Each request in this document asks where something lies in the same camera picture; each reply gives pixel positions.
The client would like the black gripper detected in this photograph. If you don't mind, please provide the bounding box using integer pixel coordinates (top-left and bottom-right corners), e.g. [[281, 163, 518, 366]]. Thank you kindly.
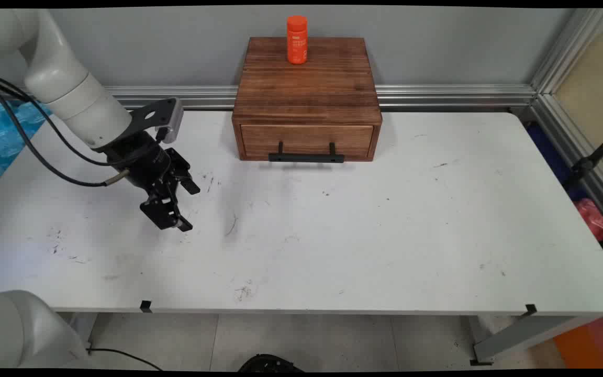
[[104, 131, 201, 232]]

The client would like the dark wooden drawer cabinet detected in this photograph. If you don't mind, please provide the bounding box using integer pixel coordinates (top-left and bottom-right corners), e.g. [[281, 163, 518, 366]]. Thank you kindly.
[[232, 37, 383, 162]]

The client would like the blue patterned cloth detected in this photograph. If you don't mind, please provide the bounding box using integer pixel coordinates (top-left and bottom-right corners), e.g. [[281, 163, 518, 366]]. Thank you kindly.
[[0, 99, 53, 197]]

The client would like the orange plastic bottle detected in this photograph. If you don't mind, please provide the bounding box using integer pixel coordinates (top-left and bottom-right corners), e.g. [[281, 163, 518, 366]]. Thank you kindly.
[[286, 15, 308, 65]]

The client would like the black round object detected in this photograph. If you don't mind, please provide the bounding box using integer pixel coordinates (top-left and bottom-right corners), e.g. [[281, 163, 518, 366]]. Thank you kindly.
[[238, 354, 305, 372]]

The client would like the dark blue bin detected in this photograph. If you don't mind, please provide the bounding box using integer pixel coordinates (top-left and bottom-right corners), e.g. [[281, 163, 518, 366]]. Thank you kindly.
[[528, 123, 586, 201]]

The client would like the grey metal table leg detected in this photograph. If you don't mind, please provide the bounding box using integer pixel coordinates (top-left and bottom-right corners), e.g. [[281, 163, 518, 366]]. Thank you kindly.
[[469, 314, 603, 366]]

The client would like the black tripod stand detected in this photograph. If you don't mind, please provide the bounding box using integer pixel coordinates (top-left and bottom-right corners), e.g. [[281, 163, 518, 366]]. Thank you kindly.
[[563, 126, 603, 192]]

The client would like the red plastic bag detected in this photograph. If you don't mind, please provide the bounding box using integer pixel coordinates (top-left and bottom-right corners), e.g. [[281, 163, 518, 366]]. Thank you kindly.
[[574, 198, 603, 241]]

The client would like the orange box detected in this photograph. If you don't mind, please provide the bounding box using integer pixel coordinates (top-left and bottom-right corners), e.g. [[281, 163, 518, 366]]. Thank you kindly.
[[553, 316, 603, 369]]

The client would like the black cable with metal plug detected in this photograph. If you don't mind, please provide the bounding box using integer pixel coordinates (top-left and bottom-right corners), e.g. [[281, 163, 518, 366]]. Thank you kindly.
[[0, 79, 130, 187]]

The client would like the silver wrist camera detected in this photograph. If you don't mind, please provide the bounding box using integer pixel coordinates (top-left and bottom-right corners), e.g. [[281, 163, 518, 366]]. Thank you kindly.
[[156, 98, 185, 145]]

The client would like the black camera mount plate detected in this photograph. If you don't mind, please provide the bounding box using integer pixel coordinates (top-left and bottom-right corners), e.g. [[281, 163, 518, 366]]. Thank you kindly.
[[128, 99, 176, 143]]

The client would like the thin black camera cable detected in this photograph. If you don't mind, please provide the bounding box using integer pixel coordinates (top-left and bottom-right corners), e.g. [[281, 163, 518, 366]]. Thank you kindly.
[[0, 72, 135, 168]]

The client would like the black floor cable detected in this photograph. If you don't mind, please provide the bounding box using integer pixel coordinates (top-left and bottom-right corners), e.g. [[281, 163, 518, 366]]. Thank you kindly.
[[87, 348, 164, 371]]

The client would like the aluminium wall rail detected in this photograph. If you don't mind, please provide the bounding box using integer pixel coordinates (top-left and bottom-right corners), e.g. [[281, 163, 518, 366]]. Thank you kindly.
[[104, 85, 538, 112]]

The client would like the aluminium corner frame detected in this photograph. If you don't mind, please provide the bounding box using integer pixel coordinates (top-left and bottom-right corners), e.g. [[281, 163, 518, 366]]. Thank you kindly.
[[529, 8, 603, 234]]

